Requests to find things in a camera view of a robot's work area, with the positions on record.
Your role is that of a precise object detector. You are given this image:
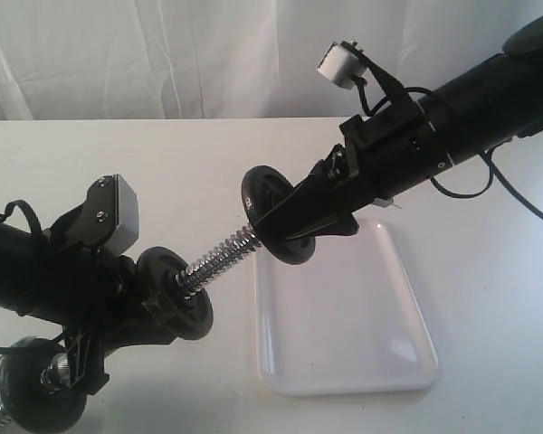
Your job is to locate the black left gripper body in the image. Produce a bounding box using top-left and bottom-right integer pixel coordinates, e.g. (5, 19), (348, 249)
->
(58, 252), (176, 393)

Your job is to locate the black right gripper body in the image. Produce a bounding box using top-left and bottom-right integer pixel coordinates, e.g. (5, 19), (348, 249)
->
(324, 113), (453, 211)

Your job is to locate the chrome threaded dumbbell bar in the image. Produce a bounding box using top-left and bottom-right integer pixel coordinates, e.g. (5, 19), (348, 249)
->
(0, 228), (259, 429)

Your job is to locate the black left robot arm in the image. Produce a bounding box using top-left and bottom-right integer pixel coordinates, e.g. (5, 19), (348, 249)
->
(0, 223), (176, 394)

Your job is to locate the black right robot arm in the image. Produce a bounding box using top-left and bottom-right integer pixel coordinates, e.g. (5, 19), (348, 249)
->
(252, 16), (543, 243)

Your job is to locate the white rectangular plastic tray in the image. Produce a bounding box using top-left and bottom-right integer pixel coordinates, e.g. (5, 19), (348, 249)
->
(253, 219), (438, 397)

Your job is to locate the white backdrop curtain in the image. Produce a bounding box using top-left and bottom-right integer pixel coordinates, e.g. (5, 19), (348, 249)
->
(0, 1), (543, 120)

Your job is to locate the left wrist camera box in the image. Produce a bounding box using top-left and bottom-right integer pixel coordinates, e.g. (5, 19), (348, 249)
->
(78, 174), (139, 256)

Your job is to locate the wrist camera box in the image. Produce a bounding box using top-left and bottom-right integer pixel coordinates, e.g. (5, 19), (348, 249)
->
(317, 42), (367, 90)
(78, 174), (139, 256)

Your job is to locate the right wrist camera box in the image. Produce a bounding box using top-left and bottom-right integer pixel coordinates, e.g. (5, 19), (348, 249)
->
(317, 42), (367, 90)

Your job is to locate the right black camera cable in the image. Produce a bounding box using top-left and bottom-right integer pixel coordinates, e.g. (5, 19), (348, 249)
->
(352, 71), (543, 227)

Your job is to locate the black camera cable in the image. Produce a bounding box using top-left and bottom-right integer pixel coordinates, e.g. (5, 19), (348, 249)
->
(352, 71), (543, 227)
(0, 201), (51, 236)

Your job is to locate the left black camera cable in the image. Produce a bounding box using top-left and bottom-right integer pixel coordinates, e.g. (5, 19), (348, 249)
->
(0, 201), (51, 236)

